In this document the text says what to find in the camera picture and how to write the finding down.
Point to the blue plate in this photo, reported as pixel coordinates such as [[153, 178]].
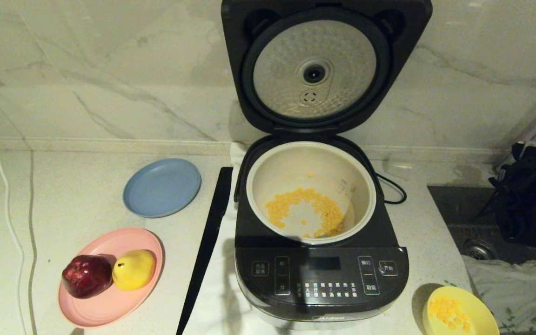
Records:
[[162, 188]]

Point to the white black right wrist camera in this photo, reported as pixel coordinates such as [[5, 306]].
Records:
[[535, 150]]

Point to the yellow corn kernels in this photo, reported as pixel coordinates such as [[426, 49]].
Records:
[[328, 214]]

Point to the white inner pot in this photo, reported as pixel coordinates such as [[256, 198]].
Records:
[[272, 172]]

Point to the yellow pear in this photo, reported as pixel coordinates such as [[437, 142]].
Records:
[[134, 270]]

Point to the white green patterned cloth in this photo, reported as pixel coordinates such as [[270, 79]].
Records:
[[514, 293]]

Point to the black rice cooker base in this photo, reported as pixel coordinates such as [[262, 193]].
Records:
[[314, 279]]

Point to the pink plate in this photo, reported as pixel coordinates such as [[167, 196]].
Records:
[[110, 309]]

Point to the red apple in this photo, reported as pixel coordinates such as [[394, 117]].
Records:
[[86, 277]]

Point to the black rice cooker lid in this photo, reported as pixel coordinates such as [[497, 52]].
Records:
[[324, 60]]

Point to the long black flat strip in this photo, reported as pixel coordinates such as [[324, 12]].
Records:
[[207, 246]]

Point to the yellow bowl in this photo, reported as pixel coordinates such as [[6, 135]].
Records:
[[479, 309]]

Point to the clear plastic cup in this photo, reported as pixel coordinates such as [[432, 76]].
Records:
[[397, 166]]

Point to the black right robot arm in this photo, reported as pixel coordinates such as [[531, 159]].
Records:
[[528, 200]]

